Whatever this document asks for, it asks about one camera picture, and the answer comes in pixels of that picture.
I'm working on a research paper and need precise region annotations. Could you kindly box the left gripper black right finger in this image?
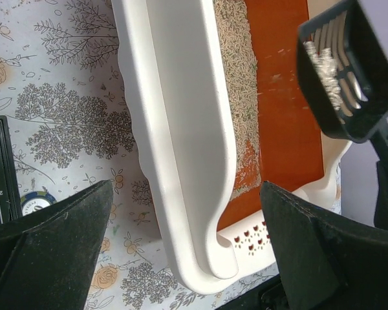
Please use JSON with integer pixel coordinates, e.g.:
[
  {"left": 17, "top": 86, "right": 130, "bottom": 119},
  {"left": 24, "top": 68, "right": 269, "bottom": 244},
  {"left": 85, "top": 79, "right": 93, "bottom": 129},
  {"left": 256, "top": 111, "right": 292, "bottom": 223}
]
[{"left": 261, "top": 181, "right": 388, "bottom": 309}]

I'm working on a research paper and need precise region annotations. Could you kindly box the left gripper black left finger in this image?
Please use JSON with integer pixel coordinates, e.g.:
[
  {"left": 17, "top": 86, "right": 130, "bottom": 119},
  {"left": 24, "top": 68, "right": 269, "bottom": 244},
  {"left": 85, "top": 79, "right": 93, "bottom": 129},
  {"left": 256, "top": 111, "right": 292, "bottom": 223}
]
[{"left": 0, "top": 180, "right": 113, "bottom": 309}]

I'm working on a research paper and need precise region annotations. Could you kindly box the black litter scoop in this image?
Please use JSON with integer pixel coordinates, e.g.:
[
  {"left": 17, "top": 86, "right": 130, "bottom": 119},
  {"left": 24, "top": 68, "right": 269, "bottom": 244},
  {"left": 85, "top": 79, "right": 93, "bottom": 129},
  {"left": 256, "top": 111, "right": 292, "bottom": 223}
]
[{"left": 296, "top": 1, "right": 388, "bottom": 160}]

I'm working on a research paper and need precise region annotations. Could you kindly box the white orange litter box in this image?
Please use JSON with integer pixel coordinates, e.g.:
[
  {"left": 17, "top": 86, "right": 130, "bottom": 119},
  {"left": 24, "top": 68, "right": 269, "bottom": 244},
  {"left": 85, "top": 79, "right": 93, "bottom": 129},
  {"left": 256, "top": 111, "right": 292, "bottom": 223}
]
[{"left": 112, "top": 1, "right": 349, "bottom": 295}]

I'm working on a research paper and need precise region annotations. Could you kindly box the black white chessboard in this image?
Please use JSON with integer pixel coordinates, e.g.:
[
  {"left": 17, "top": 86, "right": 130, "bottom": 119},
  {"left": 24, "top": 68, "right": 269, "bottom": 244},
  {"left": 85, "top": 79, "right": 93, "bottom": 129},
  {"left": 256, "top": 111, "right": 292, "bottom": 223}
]
[{"left": 0, "top": 116, "right": 22, "bottom": 225}]

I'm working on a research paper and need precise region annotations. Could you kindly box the floral table mat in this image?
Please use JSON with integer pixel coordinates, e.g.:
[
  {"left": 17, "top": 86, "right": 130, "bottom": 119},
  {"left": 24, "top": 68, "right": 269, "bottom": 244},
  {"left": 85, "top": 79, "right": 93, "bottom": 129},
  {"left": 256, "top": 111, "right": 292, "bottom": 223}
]
[{"left": 0, "top": 0, "right": 343, "bottom": 310}]

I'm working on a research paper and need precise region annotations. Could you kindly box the small black ring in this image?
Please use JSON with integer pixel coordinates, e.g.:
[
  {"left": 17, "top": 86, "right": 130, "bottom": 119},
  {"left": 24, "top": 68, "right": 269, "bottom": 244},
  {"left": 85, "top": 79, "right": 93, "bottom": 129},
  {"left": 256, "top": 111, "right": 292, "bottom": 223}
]
[{"left": 20, "top": 190, "right": 58, "bottom": 216}]

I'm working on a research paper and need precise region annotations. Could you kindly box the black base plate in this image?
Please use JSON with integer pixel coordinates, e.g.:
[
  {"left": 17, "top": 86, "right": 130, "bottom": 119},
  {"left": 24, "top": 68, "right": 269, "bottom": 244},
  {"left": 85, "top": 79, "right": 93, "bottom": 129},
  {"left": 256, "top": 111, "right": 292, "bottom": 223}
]
[{"left": 218, "top": 274, "right": 290, "bottom": 310}]

